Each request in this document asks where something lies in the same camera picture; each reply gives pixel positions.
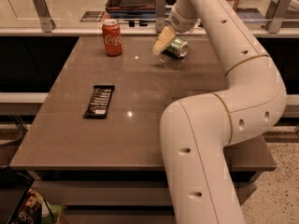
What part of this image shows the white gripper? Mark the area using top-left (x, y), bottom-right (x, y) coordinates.
top-left (152, 0), bottom-right (198, 55)

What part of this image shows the green soda can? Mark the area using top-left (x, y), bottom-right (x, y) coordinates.
top-left (165, 37), bottom-right (189, 59)

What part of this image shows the grey drawer cabinet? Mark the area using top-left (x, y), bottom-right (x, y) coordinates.
top-left (29, 166), bottom-right (256, 224)

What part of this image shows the dark open tray box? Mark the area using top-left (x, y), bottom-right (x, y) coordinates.
top-left (105, 0), bottom-right (164, 14)

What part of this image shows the left metal glass bracket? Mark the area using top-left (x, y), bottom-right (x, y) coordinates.
top-left (32, 0), bottom-right (56, 33)

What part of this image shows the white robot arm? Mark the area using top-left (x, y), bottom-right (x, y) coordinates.
top-left (153, 0), bottom-right (286, 224)

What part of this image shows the middle metal glass bracket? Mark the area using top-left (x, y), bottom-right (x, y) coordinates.
top-left (155, 0), bottom-right (165, 33)

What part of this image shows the snack bag under table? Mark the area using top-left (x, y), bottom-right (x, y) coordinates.
top-left (12, 189), bottom-right (42, 224)

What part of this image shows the metal glass bracket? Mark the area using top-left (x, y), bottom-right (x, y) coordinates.
top-left (32, 0), bottom-right (56, 33)
top-left (155, 0), bottom-right (165, 33)
top-left (265, 0), bottom-right (292, 34)

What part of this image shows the black candy bar wrapper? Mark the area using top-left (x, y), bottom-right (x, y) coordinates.
top-left (83, 85), bottom-right (115, 119)

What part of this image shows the right metal glass bracket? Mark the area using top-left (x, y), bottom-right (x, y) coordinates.
top-left (265, 0), bottom-right (292, 34)

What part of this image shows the black bin at left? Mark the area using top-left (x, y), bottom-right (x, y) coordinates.
top-left (0, 169), bottom-right (33, 224)

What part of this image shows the red Coca-Cola can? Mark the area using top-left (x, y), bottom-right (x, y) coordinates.
top-left (102, 19), bottom-right (122, 56)

